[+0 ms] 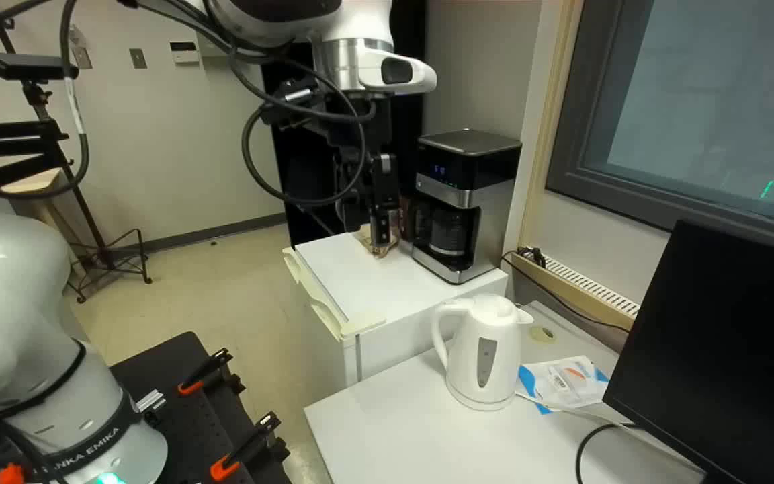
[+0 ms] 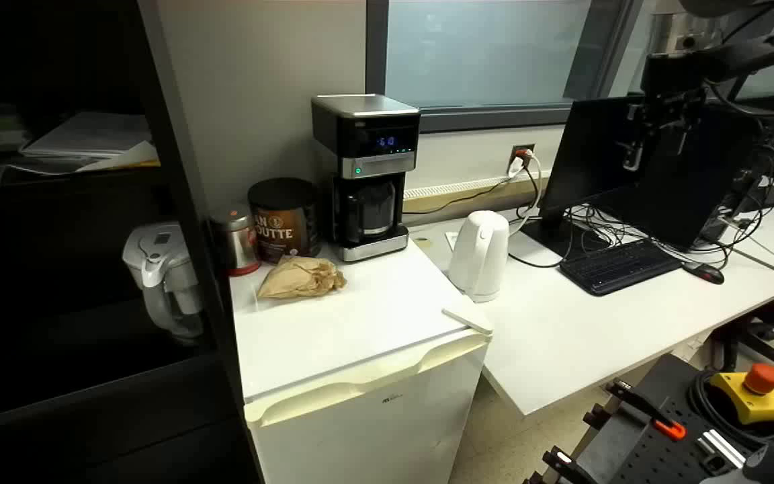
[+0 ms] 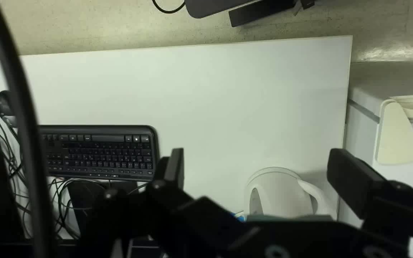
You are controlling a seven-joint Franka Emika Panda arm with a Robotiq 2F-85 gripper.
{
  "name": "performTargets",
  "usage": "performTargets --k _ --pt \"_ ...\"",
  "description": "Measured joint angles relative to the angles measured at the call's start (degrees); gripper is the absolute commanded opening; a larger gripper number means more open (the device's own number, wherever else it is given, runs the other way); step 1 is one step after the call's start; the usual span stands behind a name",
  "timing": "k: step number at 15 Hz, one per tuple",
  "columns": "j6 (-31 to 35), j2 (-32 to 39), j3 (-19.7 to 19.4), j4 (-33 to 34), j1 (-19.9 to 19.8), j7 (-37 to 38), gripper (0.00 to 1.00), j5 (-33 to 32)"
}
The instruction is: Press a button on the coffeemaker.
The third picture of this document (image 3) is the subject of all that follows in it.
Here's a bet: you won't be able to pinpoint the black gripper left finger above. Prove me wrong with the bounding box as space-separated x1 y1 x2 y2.
162 146 185 192

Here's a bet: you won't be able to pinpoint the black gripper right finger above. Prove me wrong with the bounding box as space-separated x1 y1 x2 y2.
326 147 413 232

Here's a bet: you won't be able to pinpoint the white mini fridge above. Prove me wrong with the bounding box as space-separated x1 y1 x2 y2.
339 86 413 258

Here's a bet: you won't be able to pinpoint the white electric kettle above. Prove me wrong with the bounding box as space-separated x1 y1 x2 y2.
243 164 329 222

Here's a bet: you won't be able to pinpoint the black computer keyboard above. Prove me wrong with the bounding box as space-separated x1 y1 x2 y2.
38 123 162 182

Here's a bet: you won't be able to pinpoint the grey rounded floor object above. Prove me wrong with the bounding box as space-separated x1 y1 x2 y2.
184 0 261 20

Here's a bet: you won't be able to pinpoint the tangled thin cables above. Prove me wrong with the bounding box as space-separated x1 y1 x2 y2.
0 101 86 240

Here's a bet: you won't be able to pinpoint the thin black cable loop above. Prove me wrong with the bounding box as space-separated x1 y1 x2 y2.
151 0 190 15

